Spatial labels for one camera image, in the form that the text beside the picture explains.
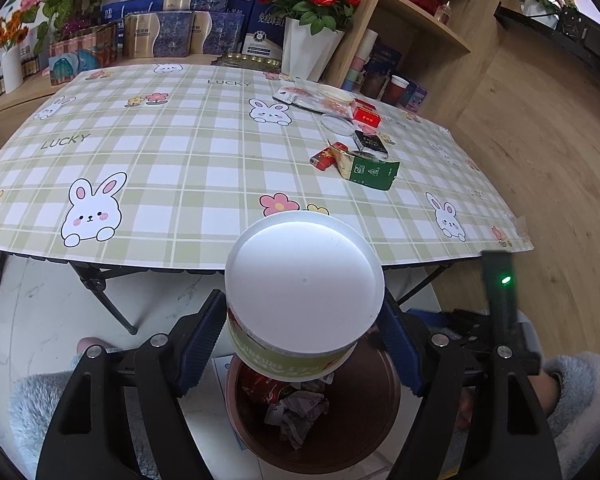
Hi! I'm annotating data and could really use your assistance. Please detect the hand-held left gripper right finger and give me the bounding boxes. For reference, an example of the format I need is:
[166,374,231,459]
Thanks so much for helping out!
[379,291,564,480]

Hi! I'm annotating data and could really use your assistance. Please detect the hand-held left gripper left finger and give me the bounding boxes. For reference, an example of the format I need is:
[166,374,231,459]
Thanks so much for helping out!
[35,289,228,480]

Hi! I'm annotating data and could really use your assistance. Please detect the brown round waste bin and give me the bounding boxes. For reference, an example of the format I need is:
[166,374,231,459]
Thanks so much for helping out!
[225,342,404,472]

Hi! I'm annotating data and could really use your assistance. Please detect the white paper bowl green label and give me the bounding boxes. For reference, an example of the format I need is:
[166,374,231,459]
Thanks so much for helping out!
[224,210,385,380]

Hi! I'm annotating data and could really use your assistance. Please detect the grey paper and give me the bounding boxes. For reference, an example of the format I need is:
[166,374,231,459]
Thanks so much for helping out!
[264,389,332,450]

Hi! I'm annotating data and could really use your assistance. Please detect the green and gold carton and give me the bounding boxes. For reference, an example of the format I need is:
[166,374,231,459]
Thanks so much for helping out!
[329,141,402,192]

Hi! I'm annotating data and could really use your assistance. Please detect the black cigarette box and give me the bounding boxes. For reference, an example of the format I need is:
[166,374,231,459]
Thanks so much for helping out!
[351,129,389,159]

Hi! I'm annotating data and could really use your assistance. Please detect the small red box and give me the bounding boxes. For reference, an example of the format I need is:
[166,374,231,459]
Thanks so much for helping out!
[309,145,338,172]

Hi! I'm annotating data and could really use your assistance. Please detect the red cigarette box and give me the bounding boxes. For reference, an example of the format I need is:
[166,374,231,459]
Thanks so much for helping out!
[351,99,384,129]

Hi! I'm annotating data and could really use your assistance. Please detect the flower print blister card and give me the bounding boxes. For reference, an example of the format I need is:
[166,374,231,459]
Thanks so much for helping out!
[271,84,357,114]

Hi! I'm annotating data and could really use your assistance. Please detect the person's right forearm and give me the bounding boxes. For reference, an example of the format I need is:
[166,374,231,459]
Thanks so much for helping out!
[530,351,600,463]

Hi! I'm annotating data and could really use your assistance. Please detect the person's bare knee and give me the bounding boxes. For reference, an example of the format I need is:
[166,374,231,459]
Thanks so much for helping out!
[76,336,106,357]

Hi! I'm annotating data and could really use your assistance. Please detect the fluffy light blue robe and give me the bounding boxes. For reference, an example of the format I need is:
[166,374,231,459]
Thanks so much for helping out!
[7,372,161,480]

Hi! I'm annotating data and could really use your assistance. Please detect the checked bunny tablecloth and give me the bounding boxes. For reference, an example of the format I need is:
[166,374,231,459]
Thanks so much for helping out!
[0,62,537,269]

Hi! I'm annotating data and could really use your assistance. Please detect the small blue box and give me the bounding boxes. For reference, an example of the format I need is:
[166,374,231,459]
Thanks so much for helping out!
[401,81,429,112]

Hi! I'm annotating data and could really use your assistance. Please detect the clear round plastic lid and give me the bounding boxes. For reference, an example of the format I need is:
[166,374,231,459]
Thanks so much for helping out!
[320,113,356,137]

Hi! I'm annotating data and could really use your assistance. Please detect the red paper cup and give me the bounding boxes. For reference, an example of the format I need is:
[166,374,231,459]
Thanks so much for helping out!
[381,74,409,107]

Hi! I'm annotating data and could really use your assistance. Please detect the wooden shelf unit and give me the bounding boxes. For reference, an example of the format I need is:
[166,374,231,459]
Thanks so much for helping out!
[324,0,517,127]

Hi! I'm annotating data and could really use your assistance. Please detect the dark blue printed box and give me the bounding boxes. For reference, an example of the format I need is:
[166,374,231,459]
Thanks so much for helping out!
[366,44,404,77]

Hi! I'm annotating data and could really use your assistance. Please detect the stack of pastel paper cups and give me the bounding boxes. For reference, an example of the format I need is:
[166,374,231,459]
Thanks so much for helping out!
[344,29,379,94]

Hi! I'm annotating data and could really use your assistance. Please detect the gold tray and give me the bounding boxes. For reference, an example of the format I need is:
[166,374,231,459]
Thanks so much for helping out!
[214,51,284,69]

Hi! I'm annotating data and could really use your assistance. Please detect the teal tissue box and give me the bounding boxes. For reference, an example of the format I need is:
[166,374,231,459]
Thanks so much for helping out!
[46,51,89,87]

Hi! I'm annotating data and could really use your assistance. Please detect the white flower pot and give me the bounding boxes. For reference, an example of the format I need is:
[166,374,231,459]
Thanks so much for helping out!
[281,16,347,84]

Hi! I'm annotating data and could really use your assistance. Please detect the blue box with white emblem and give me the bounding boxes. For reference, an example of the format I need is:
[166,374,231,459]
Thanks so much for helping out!
[241,0,292,67]

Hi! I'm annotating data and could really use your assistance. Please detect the pink fence planter box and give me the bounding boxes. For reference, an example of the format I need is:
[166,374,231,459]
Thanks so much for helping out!
[46,24,119,69]

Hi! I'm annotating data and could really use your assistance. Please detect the white ribbed vase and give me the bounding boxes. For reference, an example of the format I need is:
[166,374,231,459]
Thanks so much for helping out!
[1,45,26,96]

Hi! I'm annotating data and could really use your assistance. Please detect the flat blue box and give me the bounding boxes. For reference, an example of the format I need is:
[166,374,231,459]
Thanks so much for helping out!
[99,0,167,27]

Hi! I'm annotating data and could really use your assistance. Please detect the orange flowers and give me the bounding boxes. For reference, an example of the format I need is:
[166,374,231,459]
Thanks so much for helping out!
[0,14,32,58]

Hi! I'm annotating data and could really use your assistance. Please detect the black folding table frame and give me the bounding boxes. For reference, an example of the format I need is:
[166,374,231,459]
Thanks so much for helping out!
[65,255,481,337]

